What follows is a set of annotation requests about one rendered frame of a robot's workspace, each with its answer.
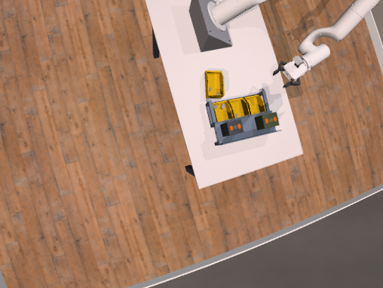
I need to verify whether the dark grey metal shelf rack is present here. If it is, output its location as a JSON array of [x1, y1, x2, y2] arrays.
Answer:
[[205, 88, 282, 146]]

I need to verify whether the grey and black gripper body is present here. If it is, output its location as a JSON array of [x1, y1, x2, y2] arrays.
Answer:
[[282, 60, 307, 80]]

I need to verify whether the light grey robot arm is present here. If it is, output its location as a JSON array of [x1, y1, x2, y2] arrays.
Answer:
[[207, 0, 380, 71]]

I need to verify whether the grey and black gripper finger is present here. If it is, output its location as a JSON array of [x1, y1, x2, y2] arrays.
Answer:
[[283, 78, 301, 88], [273, 61, 287, 75]]

